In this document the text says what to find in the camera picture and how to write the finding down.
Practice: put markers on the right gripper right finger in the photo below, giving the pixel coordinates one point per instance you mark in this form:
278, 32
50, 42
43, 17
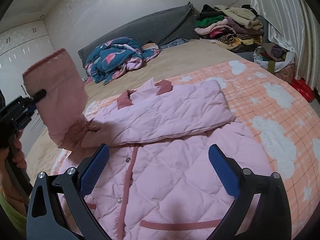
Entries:
272, 216

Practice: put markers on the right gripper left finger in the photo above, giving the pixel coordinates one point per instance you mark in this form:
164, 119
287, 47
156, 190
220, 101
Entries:
46, 219

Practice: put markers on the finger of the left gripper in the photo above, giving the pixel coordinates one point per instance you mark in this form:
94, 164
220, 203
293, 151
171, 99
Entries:
30, 110
38, 96

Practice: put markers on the pink quilted jacket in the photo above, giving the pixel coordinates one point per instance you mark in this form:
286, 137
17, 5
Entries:
158, 182

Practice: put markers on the bag of clothes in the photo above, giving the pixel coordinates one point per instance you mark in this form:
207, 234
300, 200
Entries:
276, 60

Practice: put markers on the pile of folded clothes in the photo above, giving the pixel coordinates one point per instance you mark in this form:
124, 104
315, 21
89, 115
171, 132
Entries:
236, 29

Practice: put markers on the person's left hand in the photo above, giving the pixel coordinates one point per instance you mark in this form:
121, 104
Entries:
18, 159

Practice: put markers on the white wardrobe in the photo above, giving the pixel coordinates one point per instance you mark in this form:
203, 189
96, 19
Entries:
21, 47

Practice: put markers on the blue flamingo quilt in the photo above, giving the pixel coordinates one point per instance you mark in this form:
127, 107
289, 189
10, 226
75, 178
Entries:
118, 56

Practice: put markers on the orange plaid cloud blanket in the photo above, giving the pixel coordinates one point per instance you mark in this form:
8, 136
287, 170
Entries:
272, 116

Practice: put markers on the red bag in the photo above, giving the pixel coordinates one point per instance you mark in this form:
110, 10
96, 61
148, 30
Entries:
303, 88

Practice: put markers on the dark patterned pillow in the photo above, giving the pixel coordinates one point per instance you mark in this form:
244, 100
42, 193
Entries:
174, 43

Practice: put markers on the grey headboard cover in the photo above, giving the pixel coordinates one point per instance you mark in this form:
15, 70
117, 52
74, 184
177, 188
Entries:
160, 28

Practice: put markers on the shiny cream curtain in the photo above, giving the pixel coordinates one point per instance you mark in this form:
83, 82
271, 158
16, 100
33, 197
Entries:
293, 26

